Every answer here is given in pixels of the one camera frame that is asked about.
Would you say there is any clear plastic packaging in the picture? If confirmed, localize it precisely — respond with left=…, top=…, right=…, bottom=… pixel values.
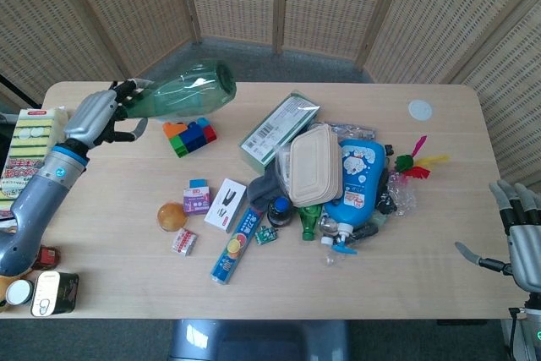
left=325, top=121, right=378, bottom=140

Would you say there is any colourful toy block stack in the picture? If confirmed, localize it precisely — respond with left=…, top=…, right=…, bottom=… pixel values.
left=162, top=116, right=219, bottom=159

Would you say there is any small green bottle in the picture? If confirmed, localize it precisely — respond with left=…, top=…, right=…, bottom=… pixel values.
left=298, top=204, right=325, bottom=242

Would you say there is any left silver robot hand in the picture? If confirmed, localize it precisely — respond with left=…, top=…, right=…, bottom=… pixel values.
left=63, top=78, right=151, bottom=150

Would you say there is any green spray bottle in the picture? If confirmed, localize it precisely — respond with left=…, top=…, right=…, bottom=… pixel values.
left=110, top=59, right=238, bottom=122

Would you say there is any white stapler box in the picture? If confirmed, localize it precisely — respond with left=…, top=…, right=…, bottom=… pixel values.
left=203, top=178, right=249, bottom=234

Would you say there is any red white candy pack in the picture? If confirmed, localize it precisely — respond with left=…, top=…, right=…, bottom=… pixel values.
left=170, top=227, right=200, bottom=257

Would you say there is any colourful feather shuttlecock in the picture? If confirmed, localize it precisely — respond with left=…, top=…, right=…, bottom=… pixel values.
left=394, top=134, right=451, bottom=181

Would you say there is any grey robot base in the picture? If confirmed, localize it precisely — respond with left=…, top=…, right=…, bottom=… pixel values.
left=167, top=319, right=352, bottom=361

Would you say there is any dark tin can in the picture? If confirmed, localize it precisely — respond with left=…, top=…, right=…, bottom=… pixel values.
left=30, top=269, right=81, bottom=318

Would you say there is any blue cling film box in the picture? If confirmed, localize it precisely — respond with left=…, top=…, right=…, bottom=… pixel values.
left=210, top=205, right=265, bottom=287

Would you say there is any jar with white lid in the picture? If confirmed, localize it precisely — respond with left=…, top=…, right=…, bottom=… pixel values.
left=4, top=277, right=36, bottom=308

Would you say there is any blue cartoon bottle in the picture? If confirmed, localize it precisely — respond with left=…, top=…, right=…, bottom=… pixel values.
left=322, top=137, right=388, bottom=238

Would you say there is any small purple box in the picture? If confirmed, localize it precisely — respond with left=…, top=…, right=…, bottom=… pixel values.
left=182, top=178, right=213, bottom=216

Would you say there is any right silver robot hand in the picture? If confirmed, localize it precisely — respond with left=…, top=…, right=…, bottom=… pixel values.
left=454, top=179, right=541, bottom=291

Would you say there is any yellow sponge pack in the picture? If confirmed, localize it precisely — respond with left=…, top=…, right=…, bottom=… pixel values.
left=0, top=107, right=71, bottom=221

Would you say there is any clear glass bulb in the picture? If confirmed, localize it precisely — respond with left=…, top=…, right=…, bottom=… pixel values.
left=318, top=213, right=340, bottom=236

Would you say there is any clear crinkled plastic bag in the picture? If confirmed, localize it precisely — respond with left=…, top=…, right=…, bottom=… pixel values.
left=385, top=173, right=418, bottom=216

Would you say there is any green box with barcode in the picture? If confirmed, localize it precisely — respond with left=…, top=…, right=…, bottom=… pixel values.
left=238, top=90, right=321, bottom=174

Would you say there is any blue plastic nozzle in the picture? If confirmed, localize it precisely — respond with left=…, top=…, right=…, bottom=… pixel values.
left=331, top=235, right=358, bottom=257

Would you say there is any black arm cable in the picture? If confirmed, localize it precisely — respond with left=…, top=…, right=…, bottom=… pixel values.
left=508, top=307, right=522, bottom=361

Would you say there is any beige lunch box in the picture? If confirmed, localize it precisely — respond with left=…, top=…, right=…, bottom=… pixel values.
left=287, top=123, right=344, bottom=210

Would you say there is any dark green cylinder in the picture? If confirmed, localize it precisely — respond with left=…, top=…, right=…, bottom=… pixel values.
left=349, top=221, right=380, bottom=242

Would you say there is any black plastic item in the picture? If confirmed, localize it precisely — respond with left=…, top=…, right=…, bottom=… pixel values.
left=374, top=144, right=399, bottom=216

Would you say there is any red label jar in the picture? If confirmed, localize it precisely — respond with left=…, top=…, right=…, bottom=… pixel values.
left=31, top=243, right=62, bottom=271

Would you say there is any small green packet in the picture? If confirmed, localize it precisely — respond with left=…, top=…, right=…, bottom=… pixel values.
left=254, top=225, right=280, bottom=248

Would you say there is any grey cloth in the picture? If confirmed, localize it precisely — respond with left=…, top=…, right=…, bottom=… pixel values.
left=245, top=161, right=292, bottom=219

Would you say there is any white round table cap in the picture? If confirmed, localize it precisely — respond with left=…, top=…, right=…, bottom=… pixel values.
left=407, top=98, right=435, bottom=122

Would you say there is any dark ink bottle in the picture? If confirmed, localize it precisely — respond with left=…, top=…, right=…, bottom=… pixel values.
left=266, top=195, right=293, bottom=229

